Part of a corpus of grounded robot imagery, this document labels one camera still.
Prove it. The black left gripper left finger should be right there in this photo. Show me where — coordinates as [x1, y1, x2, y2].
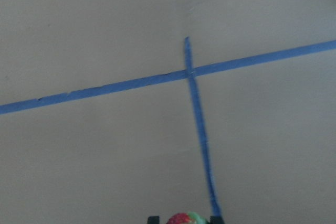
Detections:
[148, 216, 160, 224]

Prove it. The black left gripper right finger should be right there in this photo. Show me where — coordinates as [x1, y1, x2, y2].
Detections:
[210, 216, 223, 224]

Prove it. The red strawberry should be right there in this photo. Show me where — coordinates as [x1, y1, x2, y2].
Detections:
[166, 212, 209, 224]

